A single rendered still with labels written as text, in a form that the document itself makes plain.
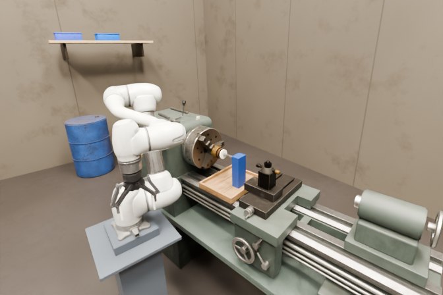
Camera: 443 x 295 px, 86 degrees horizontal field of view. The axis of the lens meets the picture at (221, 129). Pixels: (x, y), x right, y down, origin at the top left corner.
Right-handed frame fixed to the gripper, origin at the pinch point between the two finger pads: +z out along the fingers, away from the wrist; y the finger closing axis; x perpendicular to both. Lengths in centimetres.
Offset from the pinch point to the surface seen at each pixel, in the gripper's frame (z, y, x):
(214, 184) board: 23, -56, -35
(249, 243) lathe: 34, -52, 12
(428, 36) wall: -74, -283, -15
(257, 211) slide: 16, -57, 12
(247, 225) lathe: 21, -50, 12
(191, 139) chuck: -7, -49, -53
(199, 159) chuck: 9, -52, -50
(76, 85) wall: -20, 21, -368
